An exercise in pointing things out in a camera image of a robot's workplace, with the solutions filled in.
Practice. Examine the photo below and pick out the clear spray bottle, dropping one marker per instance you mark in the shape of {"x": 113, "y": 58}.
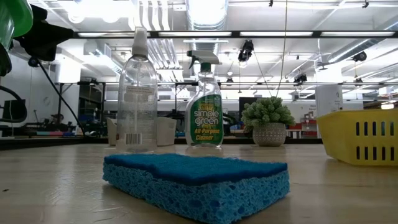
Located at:
{"x": 136, "y": 93}

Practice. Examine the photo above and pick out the Simple Green spray bottle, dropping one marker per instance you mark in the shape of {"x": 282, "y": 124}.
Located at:
{"x": 205, "y": 118}

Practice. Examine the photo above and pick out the blue sponge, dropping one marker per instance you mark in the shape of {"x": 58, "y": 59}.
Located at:
{"x": 196, "y": 186}

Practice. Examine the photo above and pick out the yellow plastic basket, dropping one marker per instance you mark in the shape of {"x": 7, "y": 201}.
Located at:
{"x": 357, "y": 140}

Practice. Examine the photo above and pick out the dark computer monitor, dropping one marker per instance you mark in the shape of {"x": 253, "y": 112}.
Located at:
{"x": 14, "y": 109}
{"x": 248, "y": 101}

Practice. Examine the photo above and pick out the person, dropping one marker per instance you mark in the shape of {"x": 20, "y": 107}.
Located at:
{"x": 57, "y": 119}

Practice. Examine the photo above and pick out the potted succulent plant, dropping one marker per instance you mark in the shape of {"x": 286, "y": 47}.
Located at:
{"x": 267, "y": 121}

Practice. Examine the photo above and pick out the red shelf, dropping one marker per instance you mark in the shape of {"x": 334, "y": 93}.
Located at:
{"x": 303, "y": 129}

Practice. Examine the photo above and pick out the white pillar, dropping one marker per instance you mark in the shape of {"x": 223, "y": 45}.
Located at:
{"x": 329, "y": 99}

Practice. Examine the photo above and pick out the black table frame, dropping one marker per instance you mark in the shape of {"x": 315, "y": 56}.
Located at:
{"x": 46, "y": 143}

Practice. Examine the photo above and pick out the black hanging camera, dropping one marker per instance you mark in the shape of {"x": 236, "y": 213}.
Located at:
{"x": 245, "y": 49}
{"x": 360, "y": 56}
{"x": 300, "y": 78}

